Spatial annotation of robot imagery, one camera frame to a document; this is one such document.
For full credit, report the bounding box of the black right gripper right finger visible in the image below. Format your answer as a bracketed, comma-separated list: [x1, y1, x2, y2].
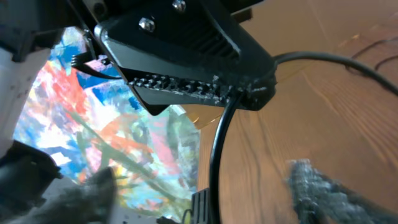
[288, 159, 397, 224]

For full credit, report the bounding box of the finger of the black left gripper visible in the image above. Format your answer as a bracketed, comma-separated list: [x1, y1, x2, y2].
[127, 73, 236, 115]
[94, 0, 277, 111]

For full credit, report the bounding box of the thin black cable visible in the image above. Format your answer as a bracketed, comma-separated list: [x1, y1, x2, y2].
[345, 36, 398, 75]

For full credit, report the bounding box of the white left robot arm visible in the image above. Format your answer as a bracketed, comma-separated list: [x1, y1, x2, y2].
[1, 0, 277, 223]

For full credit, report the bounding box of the colourful painted floor cloth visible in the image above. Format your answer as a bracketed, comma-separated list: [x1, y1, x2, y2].
[13, 28, 200, 223]

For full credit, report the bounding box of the cardboard panel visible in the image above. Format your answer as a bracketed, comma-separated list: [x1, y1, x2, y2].
[182, 105, 224, 129]

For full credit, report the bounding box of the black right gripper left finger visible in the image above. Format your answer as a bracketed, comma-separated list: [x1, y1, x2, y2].
[9, 167, 117, 224]

